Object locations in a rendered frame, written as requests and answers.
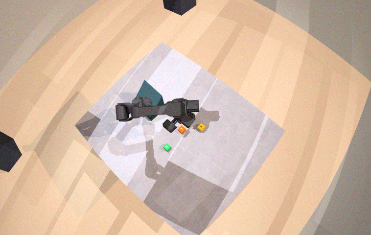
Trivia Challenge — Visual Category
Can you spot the green block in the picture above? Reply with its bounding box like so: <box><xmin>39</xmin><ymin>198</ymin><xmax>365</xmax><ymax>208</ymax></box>
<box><xmin>163</xmin><ymin>143</ymin><xmax>171</xmax><ymax>152</ymax></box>

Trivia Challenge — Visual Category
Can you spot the yellow block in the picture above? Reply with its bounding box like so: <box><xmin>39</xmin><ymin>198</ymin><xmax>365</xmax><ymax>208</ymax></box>
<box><xmin>197</xmin><ymin>124</ymin><xmax>205</xmax><ymax>132</ymax></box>

